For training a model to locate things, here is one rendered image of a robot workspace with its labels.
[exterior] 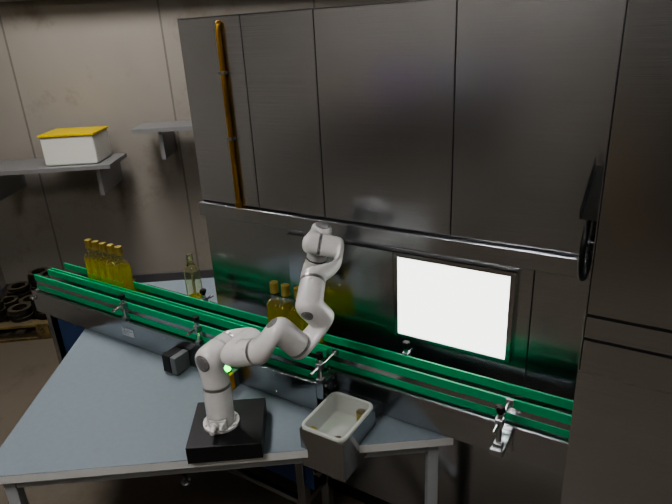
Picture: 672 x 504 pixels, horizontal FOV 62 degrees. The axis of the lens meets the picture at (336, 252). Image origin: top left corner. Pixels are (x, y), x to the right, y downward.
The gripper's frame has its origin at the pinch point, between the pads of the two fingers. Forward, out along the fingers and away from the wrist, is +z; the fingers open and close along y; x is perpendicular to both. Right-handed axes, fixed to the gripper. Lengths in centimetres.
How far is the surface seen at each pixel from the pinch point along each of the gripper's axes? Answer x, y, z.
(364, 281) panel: 15.2, -12.1, -7.1
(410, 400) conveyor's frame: 50, 5, 17
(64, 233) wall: -315, -106, 149
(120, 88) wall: -290, -148, 19
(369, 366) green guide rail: 31.5, 3.6, 14.5
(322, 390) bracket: 20.8, 15.3, 24.9
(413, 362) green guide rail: 44.5, -3.7, 9.2
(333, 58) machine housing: -16, -15, -81
